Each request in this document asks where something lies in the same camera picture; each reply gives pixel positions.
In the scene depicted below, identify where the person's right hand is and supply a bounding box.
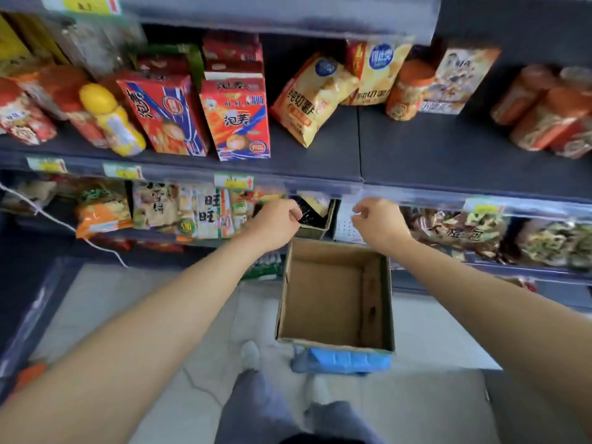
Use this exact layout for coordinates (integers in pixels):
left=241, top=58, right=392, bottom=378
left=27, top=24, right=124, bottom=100
left=351, top=197, right=413, bottom=256

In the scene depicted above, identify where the person's left hand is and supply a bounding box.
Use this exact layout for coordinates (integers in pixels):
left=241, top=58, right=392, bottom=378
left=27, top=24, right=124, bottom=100
left=244, top=198, right=304, bottom=253

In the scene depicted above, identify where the dark grey shelf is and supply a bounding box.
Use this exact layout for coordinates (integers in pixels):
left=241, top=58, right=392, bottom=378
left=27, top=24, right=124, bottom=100
left=0, top=0, right=592, bottom=310

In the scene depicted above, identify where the brown cardboard box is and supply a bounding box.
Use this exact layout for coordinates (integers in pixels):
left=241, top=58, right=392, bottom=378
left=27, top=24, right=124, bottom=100
left=275, top=237, right=397, bottom=355

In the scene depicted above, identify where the person's right forearm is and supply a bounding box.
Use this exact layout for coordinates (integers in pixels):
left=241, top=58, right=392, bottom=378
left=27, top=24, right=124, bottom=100
left=386, top=235, right=592, bottom=440

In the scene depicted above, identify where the person's left forearm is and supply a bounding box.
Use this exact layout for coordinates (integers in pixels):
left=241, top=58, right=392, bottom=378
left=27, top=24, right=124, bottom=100
left=0, top=231, right=278, bottom=444

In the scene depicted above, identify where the red blue snack box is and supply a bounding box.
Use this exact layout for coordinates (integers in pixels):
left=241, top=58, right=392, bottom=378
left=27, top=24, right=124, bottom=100
left=199, top=78, right=272, bottom=162
left=116, top=73, right=210, bottom=158

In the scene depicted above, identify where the person's left white shoe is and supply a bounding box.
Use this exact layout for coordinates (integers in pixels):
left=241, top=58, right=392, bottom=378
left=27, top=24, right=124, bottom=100
left=240, top=340, right=261, bottom=371

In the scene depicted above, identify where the person's white shoe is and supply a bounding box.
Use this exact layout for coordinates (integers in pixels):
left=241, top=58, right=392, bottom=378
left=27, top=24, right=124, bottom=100
left=307, top=374, right=332, bottom=405
left=240, top=340, right=261, bottom=371

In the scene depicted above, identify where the person's right white shoe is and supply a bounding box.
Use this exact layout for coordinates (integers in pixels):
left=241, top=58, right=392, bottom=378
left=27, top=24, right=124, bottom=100
left=307, top=374, right=332, bottom=405

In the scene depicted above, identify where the person's left leg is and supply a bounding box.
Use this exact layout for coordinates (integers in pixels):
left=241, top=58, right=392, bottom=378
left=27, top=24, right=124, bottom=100
left=214, top=369, right=306, bottom=444

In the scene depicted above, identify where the person's leg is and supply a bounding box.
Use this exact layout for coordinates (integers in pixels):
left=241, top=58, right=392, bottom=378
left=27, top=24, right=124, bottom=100
left=303, top=401, right=385, bottom=444
left=214, top=369, right=306, bottom=444

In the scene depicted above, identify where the person's right leg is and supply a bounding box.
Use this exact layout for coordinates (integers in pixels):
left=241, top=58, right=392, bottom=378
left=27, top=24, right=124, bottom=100
left=303, top=401, right=385, bottom=444

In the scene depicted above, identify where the person's dark shirt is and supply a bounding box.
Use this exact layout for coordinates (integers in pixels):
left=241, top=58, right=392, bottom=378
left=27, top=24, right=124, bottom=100
left=279, top=434, right=366, bottom=444

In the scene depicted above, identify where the red yellow snack bag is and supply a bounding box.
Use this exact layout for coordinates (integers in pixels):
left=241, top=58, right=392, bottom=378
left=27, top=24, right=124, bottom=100
left=252, top=187, right=287, bottom=204

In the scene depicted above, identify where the white perforated plastic tray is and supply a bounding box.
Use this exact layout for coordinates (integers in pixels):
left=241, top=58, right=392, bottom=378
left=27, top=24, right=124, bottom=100
left=332, top=200, right=366, bottom=244

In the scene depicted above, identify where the bundle of dark sachets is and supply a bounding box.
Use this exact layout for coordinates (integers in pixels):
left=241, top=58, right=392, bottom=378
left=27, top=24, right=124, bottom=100
left=295, top=200, right=329, bottom=228

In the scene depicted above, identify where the beige woven basket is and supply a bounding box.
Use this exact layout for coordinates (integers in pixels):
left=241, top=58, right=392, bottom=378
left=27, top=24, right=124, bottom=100
left=294, top=198, right=337, bottom=240

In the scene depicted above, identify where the green white wafer pack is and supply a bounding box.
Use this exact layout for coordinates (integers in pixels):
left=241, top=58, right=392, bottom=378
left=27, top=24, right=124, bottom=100
left=240, top=252, right=284, bottom=281

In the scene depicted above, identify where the beige sachet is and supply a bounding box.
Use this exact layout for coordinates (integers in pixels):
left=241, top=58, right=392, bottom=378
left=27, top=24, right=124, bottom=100
left=297, top=191, right=332, bottom=218

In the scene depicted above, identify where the green yellow price tag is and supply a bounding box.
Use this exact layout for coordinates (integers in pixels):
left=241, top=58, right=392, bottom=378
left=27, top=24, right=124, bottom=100
left=102, top=162, right=143, bottom=181
left=26, top=157, right=68, bottom=174
left=464, top=198, right=508, bottom=216
left=213, top=173, right=255, bottom=191
left=40, top=0, right=122, bottom=15

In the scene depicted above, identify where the white rice cracker multipack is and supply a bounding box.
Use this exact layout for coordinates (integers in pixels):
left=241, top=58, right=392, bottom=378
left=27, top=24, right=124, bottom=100
left=178, top=183, right=255, bottom=240

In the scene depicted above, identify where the brown gift snack bag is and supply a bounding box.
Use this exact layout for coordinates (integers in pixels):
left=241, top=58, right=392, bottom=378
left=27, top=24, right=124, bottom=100
left=516, top=219, right=592, bottom=271
left=402, top=207, right=509, bottom=262

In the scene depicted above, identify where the orange red snack packet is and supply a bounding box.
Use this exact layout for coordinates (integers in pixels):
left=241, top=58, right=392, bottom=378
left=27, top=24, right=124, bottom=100
left=92, top=240, right=186, bottom=253

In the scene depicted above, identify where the beige rice cracker bag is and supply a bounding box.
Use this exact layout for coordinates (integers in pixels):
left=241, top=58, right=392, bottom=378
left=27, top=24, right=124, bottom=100
left=133, top=181, right=181, bottom=231

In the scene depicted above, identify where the yellow potato chip bag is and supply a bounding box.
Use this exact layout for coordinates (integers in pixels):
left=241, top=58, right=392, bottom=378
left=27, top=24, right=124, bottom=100
left=270, top=52, right=361, bottom=149

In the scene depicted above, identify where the orange lidded snack jar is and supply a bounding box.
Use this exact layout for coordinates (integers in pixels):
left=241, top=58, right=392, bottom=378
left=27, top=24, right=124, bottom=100
left=385, top=59, right=437, bottom=121

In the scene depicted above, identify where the blue plastic pack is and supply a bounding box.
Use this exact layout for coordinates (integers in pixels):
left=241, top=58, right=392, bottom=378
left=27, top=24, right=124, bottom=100
left=290, top=346, right=393, bottom=376

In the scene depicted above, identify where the orange green snack bag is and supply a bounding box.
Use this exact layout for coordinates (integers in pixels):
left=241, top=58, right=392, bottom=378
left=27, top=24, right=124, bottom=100
left=75, top=184, right=134, bottom=240

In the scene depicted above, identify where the yellow plastic bottle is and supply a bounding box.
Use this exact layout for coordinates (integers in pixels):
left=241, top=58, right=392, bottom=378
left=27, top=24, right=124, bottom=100
left=78, top=83, right=147, bottom=158

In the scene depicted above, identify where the brown clear snack bag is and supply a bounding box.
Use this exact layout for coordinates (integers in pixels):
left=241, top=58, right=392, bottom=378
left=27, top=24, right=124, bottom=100
left=0, top=179, right=59, bottom=216

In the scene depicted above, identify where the clear plastic snack bag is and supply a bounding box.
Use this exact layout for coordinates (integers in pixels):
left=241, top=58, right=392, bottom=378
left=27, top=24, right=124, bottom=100
left=46, top=13, right=147, bottom=79

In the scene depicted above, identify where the orange object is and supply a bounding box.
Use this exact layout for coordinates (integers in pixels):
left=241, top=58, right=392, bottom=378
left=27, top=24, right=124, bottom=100
left=14, top=363, right=49, bottom=393

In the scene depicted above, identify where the grey floor cable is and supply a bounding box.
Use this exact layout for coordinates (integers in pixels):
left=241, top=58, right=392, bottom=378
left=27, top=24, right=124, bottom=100
left=183, top=367, right=223, bottom=408

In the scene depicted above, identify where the thick white cable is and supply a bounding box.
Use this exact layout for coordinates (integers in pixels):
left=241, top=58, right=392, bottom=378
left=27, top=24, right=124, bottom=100
left=0, top=182, right=130, bottom=269

